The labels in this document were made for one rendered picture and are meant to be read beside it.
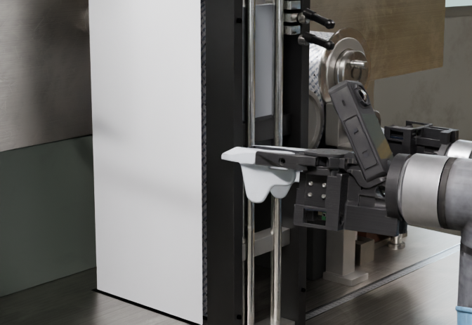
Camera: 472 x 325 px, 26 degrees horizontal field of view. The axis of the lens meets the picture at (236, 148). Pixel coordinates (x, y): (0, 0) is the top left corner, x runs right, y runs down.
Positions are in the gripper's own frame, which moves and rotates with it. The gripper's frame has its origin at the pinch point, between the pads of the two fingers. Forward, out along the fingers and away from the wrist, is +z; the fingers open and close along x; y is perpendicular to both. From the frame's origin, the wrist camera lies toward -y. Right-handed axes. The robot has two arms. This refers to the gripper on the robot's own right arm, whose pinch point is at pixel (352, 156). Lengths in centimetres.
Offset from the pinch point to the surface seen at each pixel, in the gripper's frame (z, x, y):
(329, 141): -3.7, 12.2, 5.2
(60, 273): 31, 42, -18
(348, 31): -2.5, 6.0, 22.7
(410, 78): 140, -246, -25
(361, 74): -4.5, 4.6, 15.6
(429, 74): 138, -257, -24
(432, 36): 31, -78, 13
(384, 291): -14.1, 10.4, -18.9
